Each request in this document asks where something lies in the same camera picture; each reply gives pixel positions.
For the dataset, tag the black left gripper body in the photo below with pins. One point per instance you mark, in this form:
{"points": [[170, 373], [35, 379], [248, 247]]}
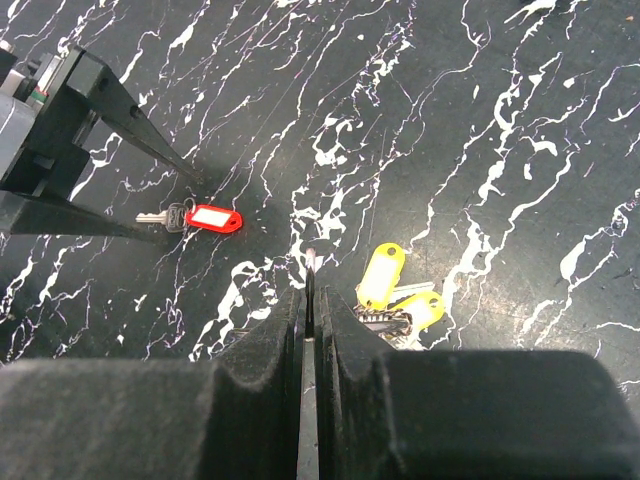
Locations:
{"points": [[43, 125]]}

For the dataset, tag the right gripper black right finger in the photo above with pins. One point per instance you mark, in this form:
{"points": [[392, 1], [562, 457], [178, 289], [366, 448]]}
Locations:
{"points": [[385, 413]]}

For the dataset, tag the metal keyring with keys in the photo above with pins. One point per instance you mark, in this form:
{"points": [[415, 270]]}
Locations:
{"points": [[397, 314]]}

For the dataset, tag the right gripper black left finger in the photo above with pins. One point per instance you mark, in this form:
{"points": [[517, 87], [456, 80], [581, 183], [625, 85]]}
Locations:
{"points": [[233, 417]]}

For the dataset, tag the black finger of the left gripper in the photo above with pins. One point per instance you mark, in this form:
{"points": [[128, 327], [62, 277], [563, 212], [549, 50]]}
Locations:
{"points": [[101, 92], [28, 215]]}

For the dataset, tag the red key with silver blade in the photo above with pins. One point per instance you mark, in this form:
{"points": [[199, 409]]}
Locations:
{"points": [[180, 216]]}

